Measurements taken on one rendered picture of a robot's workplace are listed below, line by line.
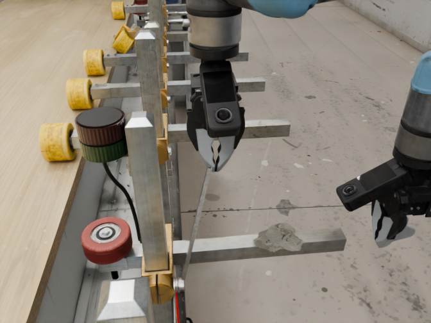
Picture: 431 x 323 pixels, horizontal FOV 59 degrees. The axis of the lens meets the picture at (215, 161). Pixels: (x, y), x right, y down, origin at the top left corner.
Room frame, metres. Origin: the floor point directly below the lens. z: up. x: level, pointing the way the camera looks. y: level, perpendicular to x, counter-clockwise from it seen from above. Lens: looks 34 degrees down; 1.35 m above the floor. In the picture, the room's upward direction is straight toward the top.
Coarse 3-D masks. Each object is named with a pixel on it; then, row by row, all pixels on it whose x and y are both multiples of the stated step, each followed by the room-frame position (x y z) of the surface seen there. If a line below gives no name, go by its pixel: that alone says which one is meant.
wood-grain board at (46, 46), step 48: (48, 0) 2.39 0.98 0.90; (96, 0) 2.39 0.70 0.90; (0, 48) 1.47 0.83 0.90; (48, 48) 1.47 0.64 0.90; (96, 48) 1.47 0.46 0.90; (0, 96) 1.01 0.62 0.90; (48, 96) 1.01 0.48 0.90; (0, 144) 0.75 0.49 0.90; (0, 192) 0.57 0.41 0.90; (48, 192) 0.57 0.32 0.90; (0, 240) 0.44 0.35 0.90; (48, 240) 0.44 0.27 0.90; (0, 288) 0.35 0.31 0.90
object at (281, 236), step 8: (280, 224) 0.51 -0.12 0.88; (288, 224) 0.51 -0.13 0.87; (264, 232) 0.49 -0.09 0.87; (272, 232) 0.49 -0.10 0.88; (280, 232) 0.49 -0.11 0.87; (288, 232) 0.50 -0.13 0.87; (256, 240) 0.47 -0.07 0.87; (264, 240) 0.48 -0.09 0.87; (272, 240) 0.48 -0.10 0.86; (280, 240) 0.48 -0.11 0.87; (288, 240) 0.47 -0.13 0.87; (296, 240) 0.47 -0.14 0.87; (264, 248) 0.46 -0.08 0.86; (272, 248) 0.46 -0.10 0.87; (280, 248) 0.46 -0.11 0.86; (288, 248) 0.46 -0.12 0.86; (296, 248) 0.46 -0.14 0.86
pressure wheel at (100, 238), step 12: (96, 228) 0.47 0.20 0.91; (108, 228) 0.46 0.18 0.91; (120, 228) 0.47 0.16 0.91; (84, 240) 0.44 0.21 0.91; (96, 240) 0.44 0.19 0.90; (108, 240) 0.44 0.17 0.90; (120, 240) 0.44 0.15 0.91; (132, 240) 0.47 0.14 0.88; (84, 252) 0.43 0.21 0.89; (96, 252) 0.42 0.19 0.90; (108, 252) 0.42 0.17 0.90; (120, 252) 0.43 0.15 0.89
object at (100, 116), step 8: (88, 112) 0.43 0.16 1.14; (96, 112) 0.43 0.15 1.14; (104, 112) 0.43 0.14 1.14; (112, 112) 0.43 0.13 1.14; (120, 112) 0.43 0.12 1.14; (80, 120) 0.41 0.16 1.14; (88, 120) 0.41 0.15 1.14; (96, 120) 0.41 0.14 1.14; (104, 120) 0.41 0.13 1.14; (112, 120) 0.41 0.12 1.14; (88, 144) 0.39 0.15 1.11; (128, 160) 0.41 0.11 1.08; (128, 168) 0.41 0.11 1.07; (112, 176) 0.42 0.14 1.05; (120, 184) 0.42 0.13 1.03; (128, 200) 0.42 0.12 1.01; (136, 216) 0.42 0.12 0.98; (136, 224) 0.42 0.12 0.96
